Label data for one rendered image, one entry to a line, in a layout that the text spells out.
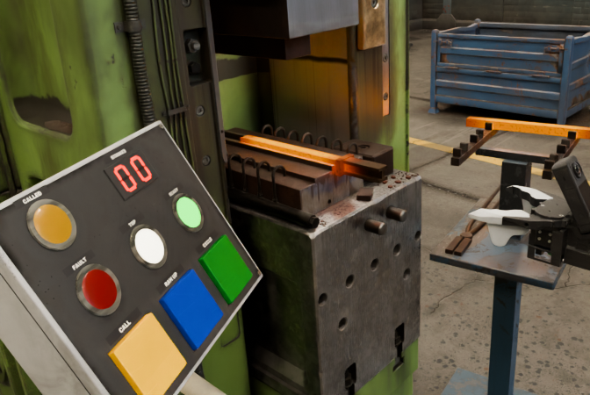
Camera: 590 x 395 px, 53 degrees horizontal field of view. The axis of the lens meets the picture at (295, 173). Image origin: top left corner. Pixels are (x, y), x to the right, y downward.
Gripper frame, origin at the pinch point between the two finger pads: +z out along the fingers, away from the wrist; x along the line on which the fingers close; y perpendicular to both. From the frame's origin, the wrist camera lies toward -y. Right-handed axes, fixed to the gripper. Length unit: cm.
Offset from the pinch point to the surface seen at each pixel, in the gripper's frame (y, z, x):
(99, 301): -8, 12, -65
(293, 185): 2.3, 35.4, -11.5
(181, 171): -13, 25, -44
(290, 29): -28.4, 32.8, -12.2
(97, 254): -11, 15, -62
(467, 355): 100, 41, 77
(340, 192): 6.9, 32.7, -0.6
